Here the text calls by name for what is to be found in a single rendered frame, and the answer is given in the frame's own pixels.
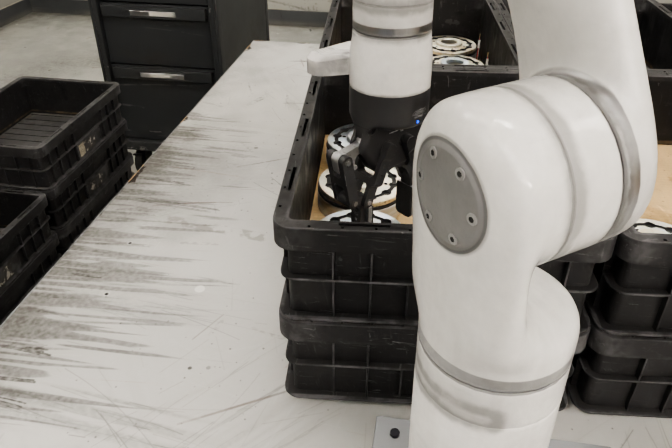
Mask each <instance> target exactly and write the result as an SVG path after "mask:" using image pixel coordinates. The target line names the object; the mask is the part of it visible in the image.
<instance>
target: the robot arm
mask: <svg viewBox="0 0 672 448"><path fill-rule="evenodd" d="M507 1H508V5H509V8H510V13H511V18H512V23H513V28H514V35H515V41H516V47H517V55H518V63H519V80H516V81H512V82H508V83H503V84H499V85H495V86H490V87H486V88H482V89H478V90H473V91H469V92H465V93H462V94H458V95H455V96H451V97H449V98H446V99H444V100H442V101H440V102H439V103H437V104H436V105H435V106H434V107H433V108H432V109H431V110H430V111H429V102H430V88H431V75H432V61H433V46H432V20H433V6H434V0H353V19H352V26H353V28H352V39H351V41H348V42H344V43H340V44H336V45H332V46H330V47H329V46H328V47H327V48H326V47H325V48H321V49H317V50H316V51H315V50H313V51H311V52H310V53H309V54H308V56H307V73H309V74H311V75H313V76H336V75H348V74H349V112H350V115H351V118H352V120H353V123H354V131H353V135H352V137H351V140H350V144H349V145H348V146H346V147H344V148H343V149H341V150H339V151H338V150H336V149H334V148H331V149H329V150H328V151H327V153H326V159H327V164H328V169H329V174H330V179H331V184H332V189H333V194H334V198H335V199H336V200H338V201H339V202H341V203H343V204H344V205H346V206H347V207H349V208H351V222H373V208H374V206H372V203H373V200H374V197H375V194H376V191H377V188H378V187H381V186H382V185H383V182H384V179H385V176H386V173H387V172H388V171H390V170H391V169H392V168H394V167H396V171H397V174H398V176H399V177H401V179H399V180H397V187H396V210H397V211H398V212H399V213H401V214H403V215H404V216H406V217H410V216H412V215H413V246H412V274H413V283H414V289H415V294H416V300H417V305H418V312H419V320H418V333H417V346H416V359H415V369H414V381H413V394H412V407H411V420H410V433H409V446H408V448H548V447H549V443H550V439H551V436H552V432H553V428H554V425H555V421H556V417H557V414H558V410H559V406H560V403H561V399H562V396H563V393H564V389H565V385H566V382H567V378H568V374H569V371H570V367H571V363H572V360H573V357H574V353H575V349H576V345H577V342H578V337H579V330H580V319H579V313H578V310H577V307H576V304H575V302H574V300H573V298H572V297H571V295H570V294H569V292H568V291H567V290H566V289H565V288H564V286H563V285H562V284H561V283H559V282H558V281H557V280H556V279H555V278H554V277H552V276H551V275H550V274H548V273H547V272H545V271H543V270H542V269H540V268H538V267H536V266H538V265H540V264H543V263H546V262H549V261H551V260H554V259H557V258H559V257H562V256H565V255H567V254H570V253H573V252H576V251H578V250H581V249H584V248H586V247H589V246H591V245H594V244H597V243H599V242H601V241H604V240H606V239H609V238H611V237H614V236H616V235H618V234H620V233H621V232H623V231H625V230H627V229H628V228H629V227H631V226H632V225H633V224H634V223H636V222H637V221H638V220H639V218H640V217H641V216H642V215H643V213H644V212H645V210H646V208H647V206H648V205H649V202H650V200H651V198H652V195H653V191H654V187H655V182H656V177H657V163H658V148H657V134H656V125H655V118H654V111H653V105H652V99H651V93H650V87H649V82H648V76H647V70H646V65H645V59H644V54H643V48H642V43H641V37H640V32H639V26H638V21H637V15H636V10H635V5H634V0H507ZM365 166H366V167H367V168H369V169H370V170H372V171H374V175H372V174H370V173H368V172H367V171H366V170H365ZM363 182H365V183H366V188H365V192H364V193H363V192H361V188H362V185H363Z"/></svg>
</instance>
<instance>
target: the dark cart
mask: <svg viewBox="0 0 672 448"><path fill-rule="evenodd" d="M88 5H89V10H90V15H91V19H92V24H93V29H94V34H95V39H96V44H97V49H98V53H99V58H100V63H101V68H102V73H103V78H104V81H107V82H117V83H119V87H120V94H118V95H117V100H118V103H121V106H120V107H119V110H120V115H121V117H122V118H125V120H126V122H127V128H128V129H127V130H126V131H125V132H124V135H125V138H126V139H128V142H127V143H126V145H127V149H130V150H136V153H134V154H133V155H134V156H135V166H136V169H137V171H138V170H139V169H140V168H141V166H142V165H143V164H144V163H145V162H146V161H147V160H148V159H149V157H150V156H151V155H152V151H154V152H155V151H156V150H157V148H158V147H159V146H160V145H161V144H162V143H163V142H164V141H165V139H166V138H167V137H168V136H169V135H170V134H171V133H172V132H173V130H174V129H175V128H176V127H177V126H178V125H179V124H180V122H181V121H182V120H183V119H184V118H185V117H186V116H187V115H188V113H189V112H190V111H191V110H192V109H193V108H194V107H195V106H196V104H197V103H198V102H199V101H200V100H201V99H202V98H203V97H204V95H205V94H206V93H207V92H208V91H209V90H210V89H211V88H212V86H213V85H214V84H215V83H216V82H217V81H218V80H219V79H220V77H221V76H222V75H223V74H224V73H225V72H226V71H227V70H228V68H229V67H230V66H231V65H232V64H233V63H234V62H235V61H236V59H237V58H238V57H239V56H240V55H241V54H242V53H243V52H244V50H245V49H246V48H247V47H248V46H249V45H250V44H251V42H252V41H253V40H262V41H270V38H269V21H268V3H267V0H88Z"/></svg>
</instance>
